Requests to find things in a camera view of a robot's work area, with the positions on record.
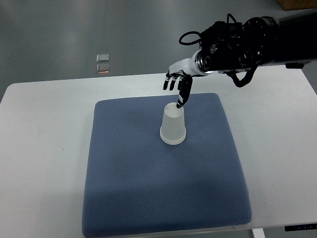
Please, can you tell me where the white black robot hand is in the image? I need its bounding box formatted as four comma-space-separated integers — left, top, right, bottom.
163, 55, 213, 109

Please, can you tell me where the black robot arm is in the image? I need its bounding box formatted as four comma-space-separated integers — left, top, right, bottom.
163, 9, 317, 108

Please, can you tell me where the upper metal floor plate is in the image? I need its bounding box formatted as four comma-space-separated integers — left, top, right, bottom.
96, 54, 109, 62

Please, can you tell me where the blue mesh cushion pad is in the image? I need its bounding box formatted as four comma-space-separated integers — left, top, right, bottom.
82, 93, 252, 238

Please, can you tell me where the wooden box corner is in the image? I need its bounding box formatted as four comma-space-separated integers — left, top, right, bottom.
276, 0, 317, 11

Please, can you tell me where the white table leg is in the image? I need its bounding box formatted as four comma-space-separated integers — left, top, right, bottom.
252, 228, 265, 238

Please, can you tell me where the black desk control panel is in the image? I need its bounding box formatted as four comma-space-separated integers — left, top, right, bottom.
284, 223, 317, 232

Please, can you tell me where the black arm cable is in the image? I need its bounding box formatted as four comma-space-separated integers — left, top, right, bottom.
178, 31, 203, 46

